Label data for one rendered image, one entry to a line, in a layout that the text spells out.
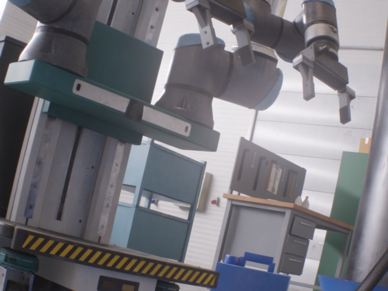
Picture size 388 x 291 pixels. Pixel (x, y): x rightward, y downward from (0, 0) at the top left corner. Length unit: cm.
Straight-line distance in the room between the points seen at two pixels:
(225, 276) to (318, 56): 121
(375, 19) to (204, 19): 1122
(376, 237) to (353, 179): 609
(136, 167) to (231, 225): 208
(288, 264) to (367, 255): 469
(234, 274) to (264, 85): 84
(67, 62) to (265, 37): 52
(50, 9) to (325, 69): 68
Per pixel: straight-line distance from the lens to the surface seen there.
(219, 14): 135
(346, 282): 109
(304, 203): 704
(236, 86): 198
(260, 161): 640
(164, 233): 818
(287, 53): 179
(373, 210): 114
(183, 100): 191
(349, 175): 724
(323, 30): 165
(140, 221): 778
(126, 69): 195
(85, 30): 169
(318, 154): 1193
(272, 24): 174
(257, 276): 253
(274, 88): 202
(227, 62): 197
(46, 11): 161
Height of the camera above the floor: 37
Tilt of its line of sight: 8 degrees up
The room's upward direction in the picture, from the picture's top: 13 degrees clockwise
